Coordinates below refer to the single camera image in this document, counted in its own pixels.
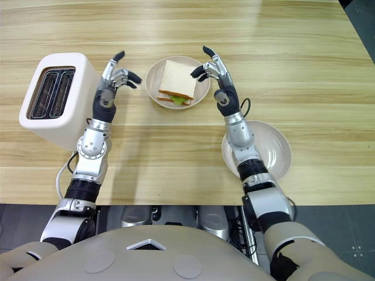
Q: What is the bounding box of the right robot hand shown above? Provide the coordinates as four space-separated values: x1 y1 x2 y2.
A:
190 45 243 117

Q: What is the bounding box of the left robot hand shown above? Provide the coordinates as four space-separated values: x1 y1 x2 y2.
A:
93 50 143 124

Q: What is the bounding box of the cream toaster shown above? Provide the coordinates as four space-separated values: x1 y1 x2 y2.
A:
18 52 102 152

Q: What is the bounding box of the green lettuce leaf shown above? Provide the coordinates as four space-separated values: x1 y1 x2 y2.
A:
171 94 189 106

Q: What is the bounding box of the bread slice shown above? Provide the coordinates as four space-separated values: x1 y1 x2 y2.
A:
156 96 193 107
158 59 198 101

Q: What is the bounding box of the beige plate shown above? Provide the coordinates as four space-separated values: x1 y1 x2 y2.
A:
221 120 293 181
145 55 212 111

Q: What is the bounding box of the robot body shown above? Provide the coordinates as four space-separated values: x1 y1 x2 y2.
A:
5 224 278 281

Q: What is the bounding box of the white cord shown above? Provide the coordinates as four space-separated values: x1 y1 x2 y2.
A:
56 151 78 200

